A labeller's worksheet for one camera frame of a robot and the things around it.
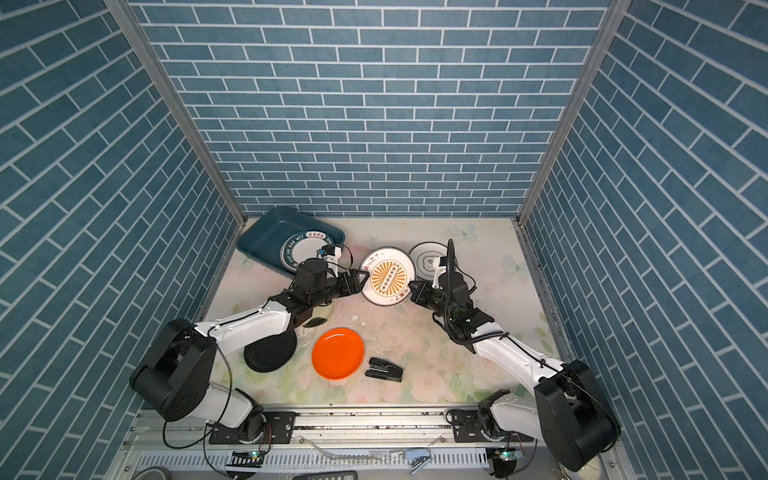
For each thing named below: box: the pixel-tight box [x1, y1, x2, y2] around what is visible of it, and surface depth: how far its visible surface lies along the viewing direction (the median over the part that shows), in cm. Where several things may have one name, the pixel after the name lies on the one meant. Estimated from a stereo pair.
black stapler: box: [365, 357, 403, 382], surface depth 83 cm
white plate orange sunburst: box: [359, 246, 417, 307], surface depth 88 cm
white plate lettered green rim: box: [280, 230, 335, 271], surface depth 111 cm
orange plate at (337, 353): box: [312, 327, 365, 381], surface depth 86 cm
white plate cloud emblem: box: [409, 242, 448, 280], surface depth 112 cm
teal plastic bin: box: [237, 207, 345, 277], surface depth 114 cm
